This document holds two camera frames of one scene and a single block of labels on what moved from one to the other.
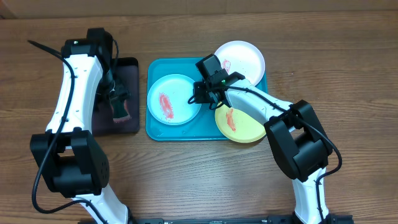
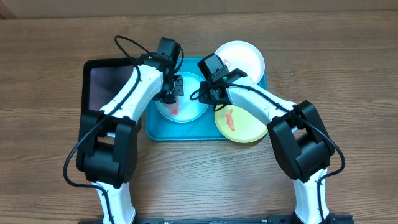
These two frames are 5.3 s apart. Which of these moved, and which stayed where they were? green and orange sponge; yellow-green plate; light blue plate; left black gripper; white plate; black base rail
Moved: left black gripper; light blue plate; green and orange sponge
Stayed: yellow-green plate; black base rail; white plate
